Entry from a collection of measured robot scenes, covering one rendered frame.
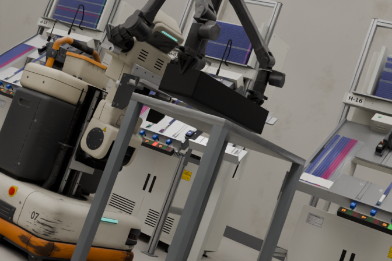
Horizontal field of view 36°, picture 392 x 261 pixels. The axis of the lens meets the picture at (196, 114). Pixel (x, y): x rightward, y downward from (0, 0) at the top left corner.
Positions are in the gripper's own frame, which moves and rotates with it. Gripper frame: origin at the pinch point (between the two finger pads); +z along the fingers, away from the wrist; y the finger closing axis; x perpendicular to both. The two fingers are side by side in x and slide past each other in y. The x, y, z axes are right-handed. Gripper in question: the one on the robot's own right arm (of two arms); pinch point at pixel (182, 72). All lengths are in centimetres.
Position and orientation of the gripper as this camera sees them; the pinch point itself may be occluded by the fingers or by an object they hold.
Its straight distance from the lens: 235.1
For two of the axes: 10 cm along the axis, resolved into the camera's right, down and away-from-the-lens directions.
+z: -3.3, 9.4, -0.9
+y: 5.4, 2.7, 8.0
